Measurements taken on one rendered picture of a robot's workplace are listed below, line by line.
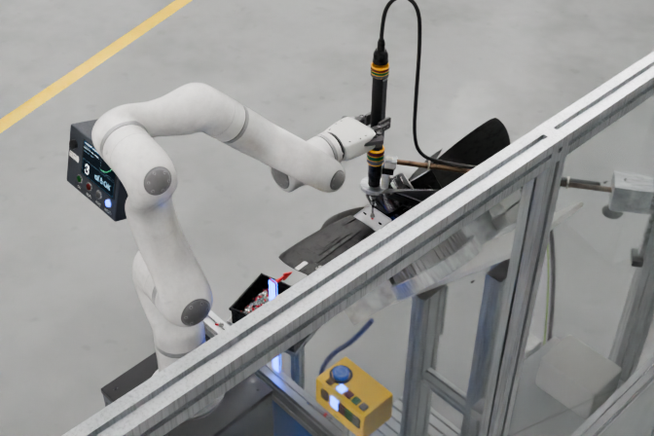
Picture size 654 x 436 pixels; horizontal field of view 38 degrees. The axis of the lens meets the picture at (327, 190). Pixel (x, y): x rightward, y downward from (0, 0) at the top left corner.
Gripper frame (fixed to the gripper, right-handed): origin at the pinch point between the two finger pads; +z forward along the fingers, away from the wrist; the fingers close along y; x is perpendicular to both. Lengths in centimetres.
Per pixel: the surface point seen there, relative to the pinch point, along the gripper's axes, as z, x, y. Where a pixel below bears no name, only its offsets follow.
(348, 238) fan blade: -10.3, -31.4, 1.2
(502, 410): -45, -3, 74
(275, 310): -93, 56, 71
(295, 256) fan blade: -22.2, -34.9, -6.2
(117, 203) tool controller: -43, -37, -57
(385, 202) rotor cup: 4.2, -28.1, 0.4
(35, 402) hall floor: -65, -150, -106
